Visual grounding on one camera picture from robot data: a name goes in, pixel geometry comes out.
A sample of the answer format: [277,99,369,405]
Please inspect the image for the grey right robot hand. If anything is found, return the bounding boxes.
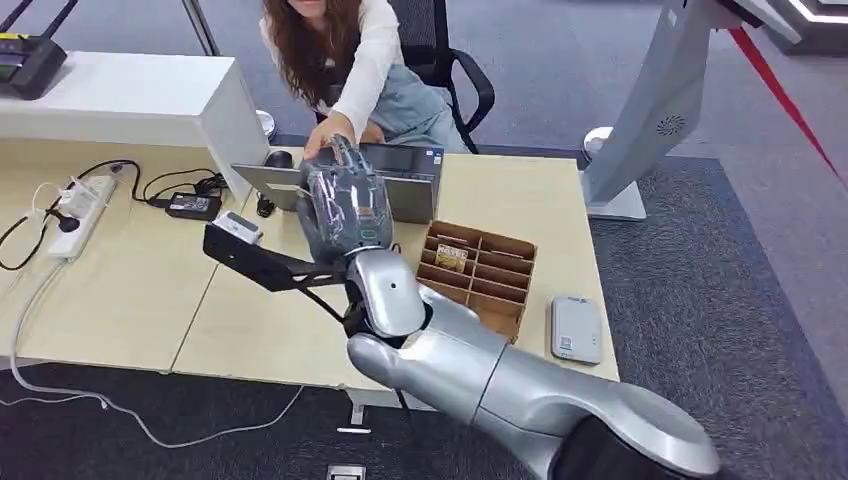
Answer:
[295,134,396,267]

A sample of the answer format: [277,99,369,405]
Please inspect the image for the grey laptop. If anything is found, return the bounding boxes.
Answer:
[231,142,446,226]

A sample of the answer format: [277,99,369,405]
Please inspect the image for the printed card in box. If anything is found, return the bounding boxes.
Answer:
[433,243,470,275]

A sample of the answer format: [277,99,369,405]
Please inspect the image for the person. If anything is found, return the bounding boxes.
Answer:
[258,0,472,163]

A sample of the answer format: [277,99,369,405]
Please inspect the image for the black power adapter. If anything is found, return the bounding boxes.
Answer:
[162,191,224,223]

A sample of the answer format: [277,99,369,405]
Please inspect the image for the wooden card box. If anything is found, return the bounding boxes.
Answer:
[415,219,539,345]

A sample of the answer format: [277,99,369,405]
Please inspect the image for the black office chair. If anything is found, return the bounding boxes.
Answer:
[386,0,497,156]

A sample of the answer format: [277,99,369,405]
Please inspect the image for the white desk leg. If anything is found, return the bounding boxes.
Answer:
[343,387,439,427]

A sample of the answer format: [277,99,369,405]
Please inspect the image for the black metal pole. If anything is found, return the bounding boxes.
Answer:
[180,0,222,58]

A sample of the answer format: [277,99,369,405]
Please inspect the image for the white cabinet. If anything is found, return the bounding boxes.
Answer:
[0,51,272,205]

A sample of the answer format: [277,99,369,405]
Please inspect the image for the round white base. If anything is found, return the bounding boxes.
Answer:
[582,125,614,160]

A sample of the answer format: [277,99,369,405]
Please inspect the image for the white power strip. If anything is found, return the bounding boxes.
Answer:
[46,174,119,261]

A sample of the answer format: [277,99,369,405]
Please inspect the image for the grey flat phone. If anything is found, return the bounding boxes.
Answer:
[550,295,603,367]

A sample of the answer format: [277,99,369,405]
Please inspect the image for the white plug charger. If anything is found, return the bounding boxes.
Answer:
[57,182,101,219]

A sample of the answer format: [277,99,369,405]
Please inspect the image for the grey kiosk stand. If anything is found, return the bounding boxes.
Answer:
[580,0,804,223]

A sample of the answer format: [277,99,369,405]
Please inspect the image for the black router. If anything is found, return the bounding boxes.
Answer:
[0,0,81,102]

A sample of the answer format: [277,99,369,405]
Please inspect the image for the red floor tape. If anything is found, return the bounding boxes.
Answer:
[727,26,848,193]

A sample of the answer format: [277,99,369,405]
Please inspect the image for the black white lit platform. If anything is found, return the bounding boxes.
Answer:
[765,0,848,58]

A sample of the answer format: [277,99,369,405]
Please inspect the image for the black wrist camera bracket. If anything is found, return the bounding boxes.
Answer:
[201,221,354,327]

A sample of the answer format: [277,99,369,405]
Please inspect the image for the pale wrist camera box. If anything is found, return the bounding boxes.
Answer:
[211,209,265,246]

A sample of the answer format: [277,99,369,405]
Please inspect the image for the black adapter cable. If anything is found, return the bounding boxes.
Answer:
[132,168,231,207]

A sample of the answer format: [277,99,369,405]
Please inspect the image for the black power cable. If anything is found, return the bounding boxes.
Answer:
[0,158,142,273]

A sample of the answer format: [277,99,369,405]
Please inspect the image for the white floor cable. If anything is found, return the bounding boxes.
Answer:
[0,261,307,451]

